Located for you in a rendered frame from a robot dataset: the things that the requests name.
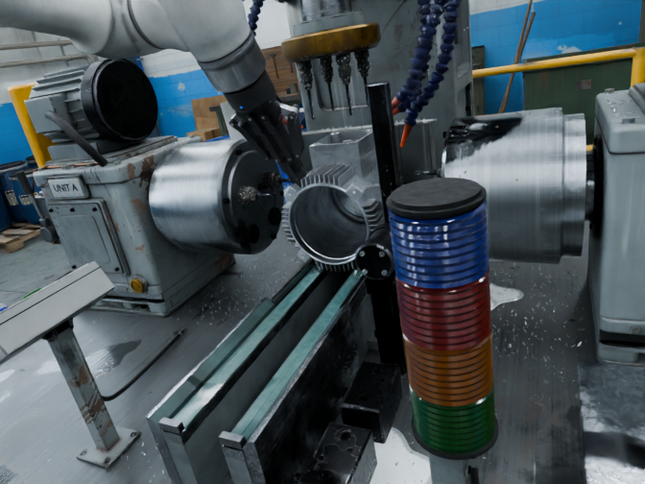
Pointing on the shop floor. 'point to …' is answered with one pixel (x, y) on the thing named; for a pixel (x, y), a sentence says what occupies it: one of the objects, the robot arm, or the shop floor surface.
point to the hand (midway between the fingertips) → (294, 170)
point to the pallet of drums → (17, 205)
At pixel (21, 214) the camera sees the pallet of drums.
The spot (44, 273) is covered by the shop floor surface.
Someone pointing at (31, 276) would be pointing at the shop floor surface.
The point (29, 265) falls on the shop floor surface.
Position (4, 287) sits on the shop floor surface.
